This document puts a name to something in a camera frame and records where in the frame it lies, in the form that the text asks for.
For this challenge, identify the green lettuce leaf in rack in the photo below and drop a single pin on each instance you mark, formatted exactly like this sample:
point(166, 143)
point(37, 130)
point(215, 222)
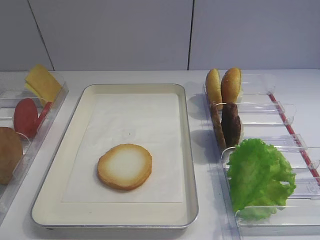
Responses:
point(260, 179)

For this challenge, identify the toasted bread slice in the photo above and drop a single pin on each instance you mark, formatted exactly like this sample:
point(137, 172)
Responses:
point(125, 167)

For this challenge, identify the white paper liner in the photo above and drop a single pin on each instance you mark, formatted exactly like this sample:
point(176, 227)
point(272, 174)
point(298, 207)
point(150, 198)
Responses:
point(149, 120)

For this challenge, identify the yellow cheese slice front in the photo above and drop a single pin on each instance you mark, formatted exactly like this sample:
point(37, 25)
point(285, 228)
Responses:
point(43, 82)

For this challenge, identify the clear left ingredient rack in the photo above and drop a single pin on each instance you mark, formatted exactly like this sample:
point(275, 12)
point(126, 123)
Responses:
point(12, 91)

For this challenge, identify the red tomato slice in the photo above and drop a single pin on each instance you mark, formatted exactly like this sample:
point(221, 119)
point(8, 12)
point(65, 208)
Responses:
point(24, 118)
point(43, 114)

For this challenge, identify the red tomato slice left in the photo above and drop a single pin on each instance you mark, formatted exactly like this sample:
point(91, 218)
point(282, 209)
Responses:
point(24, 118)

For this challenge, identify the golden bun slice left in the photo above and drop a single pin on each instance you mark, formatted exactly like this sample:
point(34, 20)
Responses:
point(213, 88)

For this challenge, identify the yellow cheese slice back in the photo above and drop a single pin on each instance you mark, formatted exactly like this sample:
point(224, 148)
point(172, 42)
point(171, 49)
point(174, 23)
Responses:
point(30, 88)

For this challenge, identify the brown bun left rack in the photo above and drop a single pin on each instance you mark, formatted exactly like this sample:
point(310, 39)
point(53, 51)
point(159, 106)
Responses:
point(11, 151)

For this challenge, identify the thin brown meat patty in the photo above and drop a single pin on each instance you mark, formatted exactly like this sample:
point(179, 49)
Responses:
point(217, 127)

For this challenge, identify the clear ingredient rack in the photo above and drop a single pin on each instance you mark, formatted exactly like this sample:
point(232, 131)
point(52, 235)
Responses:
point(264, 118)
point(12, 91)

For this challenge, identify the yellow cheese slice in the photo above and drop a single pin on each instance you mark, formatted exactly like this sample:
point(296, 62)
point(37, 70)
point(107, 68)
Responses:
point(43, 82)
point(30, 88)

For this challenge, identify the dark brown meat patty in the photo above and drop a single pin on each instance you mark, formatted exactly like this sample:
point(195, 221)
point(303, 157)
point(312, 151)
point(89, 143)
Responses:
point(231, 124)

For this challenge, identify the golden bun slice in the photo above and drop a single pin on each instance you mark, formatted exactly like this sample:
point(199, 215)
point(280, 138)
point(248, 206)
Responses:
point(213, 88)
point(231, 85)

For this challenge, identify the red tomato slice right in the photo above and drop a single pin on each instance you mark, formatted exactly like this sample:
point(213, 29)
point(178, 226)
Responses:
point(43, 114)

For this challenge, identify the cream metal tray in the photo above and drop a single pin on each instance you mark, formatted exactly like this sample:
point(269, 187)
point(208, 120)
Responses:
point(50, 211)

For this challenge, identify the golden bun slice right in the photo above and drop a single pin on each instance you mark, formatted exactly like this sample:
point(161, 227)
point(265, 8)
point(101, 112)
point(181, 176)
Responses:
point(231, 85)

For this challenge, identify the clear right ingredient rack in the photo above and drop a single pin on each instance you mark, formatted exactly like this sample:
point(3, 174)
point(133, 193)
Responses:
point(264, 118)

